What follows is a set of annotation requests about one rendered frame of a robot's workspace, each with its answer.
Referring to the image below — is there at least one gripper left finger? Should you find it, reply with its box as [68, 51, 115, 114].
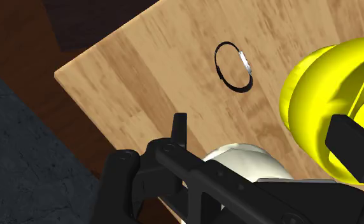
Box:
[90, 113, 310, 224]

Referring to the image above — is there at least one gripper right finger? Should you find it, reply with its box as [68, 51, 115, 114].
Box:
[325, 114, 364, 224]

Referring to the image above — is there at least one yellow rounded object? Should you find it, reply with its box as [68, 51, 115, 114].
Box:
[278, 37, 364, 187]

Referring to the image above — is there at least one white rounded object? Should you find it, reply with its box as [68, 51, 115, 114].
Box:
[181, 143, 295, 212]

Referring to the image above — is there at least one light wooden table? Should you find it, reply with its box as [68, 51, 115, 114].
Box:
[53, 0, 364, 224]

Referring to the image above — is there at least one black ring with silver clasp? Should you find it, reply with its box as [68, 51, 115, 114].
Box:
[214, 41, 254, 93]

